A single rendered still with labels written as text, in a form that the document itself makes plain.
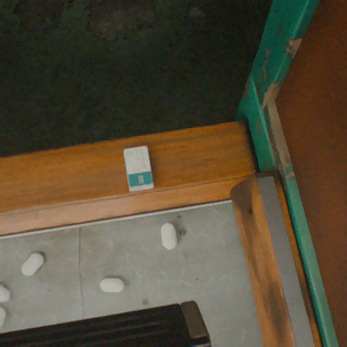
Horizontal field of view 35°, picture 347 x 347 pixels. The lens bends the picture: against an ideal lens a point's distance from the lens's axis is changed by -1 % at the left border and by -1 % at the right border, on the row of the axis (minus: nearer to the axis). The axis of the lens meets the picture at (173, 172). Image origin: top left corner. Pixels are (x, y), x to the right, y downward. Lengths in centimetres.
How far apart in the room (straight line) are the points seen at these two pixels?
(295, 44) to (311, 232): 23
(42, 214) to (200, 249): 24
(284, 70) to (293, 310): 29
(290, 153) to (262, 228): 10
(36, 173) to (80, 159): 7
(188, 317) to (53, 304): 39
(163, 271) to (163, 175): 14
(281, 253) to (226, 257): 13
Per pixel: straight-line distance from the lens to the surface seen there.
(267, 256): 72
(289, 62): 68
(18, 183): 84
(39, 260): 81
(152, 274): 81
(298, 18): 61
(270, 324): 73
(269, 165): 79
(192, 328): 44
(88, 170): 83
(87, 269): 82
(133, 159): 81
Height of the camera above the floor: 154
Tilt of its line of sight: 70 degrees down
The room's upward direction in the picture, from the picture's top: 7 degrees clockwise
